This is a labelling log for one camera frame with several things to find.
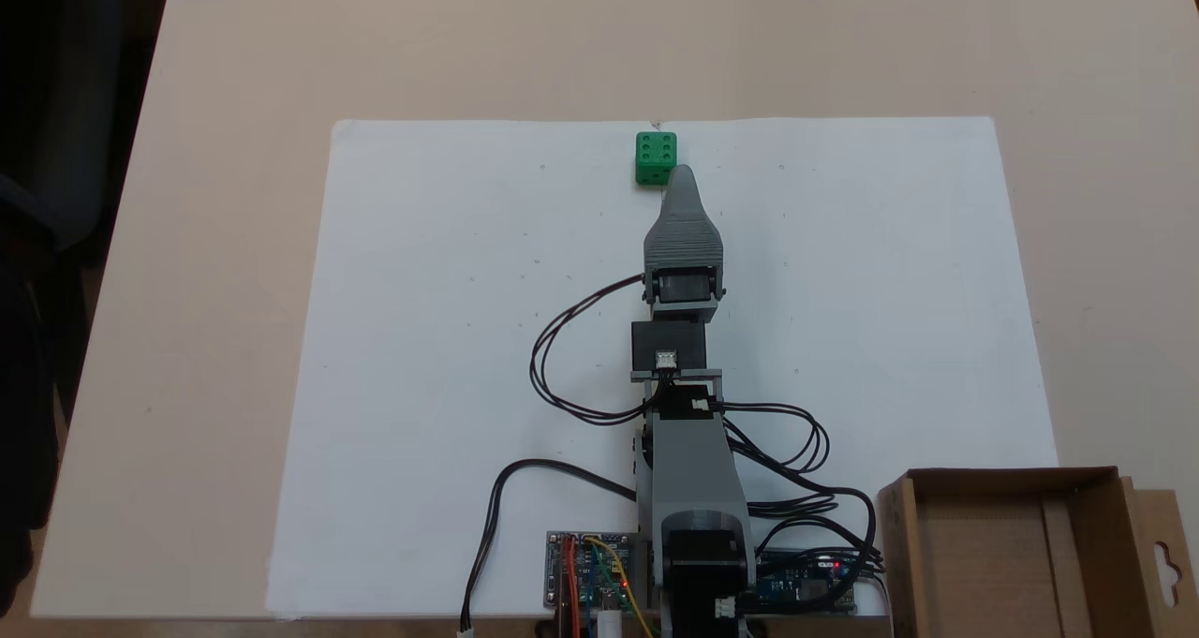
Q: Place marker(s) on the white paper sheet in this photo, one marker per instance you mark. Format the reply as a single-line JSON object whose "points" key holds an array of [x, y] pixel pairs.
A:
{"points": [[450, 338]]}

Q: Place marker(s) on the green dice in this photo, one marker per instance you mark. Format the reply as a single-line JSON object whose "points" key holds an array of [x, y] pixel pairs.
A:
{"points": [[655, 155]]}

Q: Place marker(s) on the blue microcontroller board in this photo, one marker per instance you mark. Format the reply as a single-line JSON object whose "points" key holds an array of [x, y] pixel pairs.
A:
{"points": [[801, 584]]}

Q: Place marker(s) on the brown cardboard box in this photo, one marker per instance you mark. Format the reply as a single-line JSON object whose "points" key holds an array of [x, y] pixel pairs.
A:
{"points": [[984, 563]]}

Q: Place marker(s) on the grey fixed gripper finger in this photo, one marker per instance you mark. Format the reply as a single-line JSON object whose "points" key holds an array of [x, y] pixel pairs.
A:
{"points": [[682, 235]]}

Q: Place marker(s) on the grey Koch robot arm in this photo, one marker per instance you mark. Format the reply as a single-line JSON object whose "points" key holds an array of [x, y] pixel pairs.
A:
{"points": [[691, 469]]}

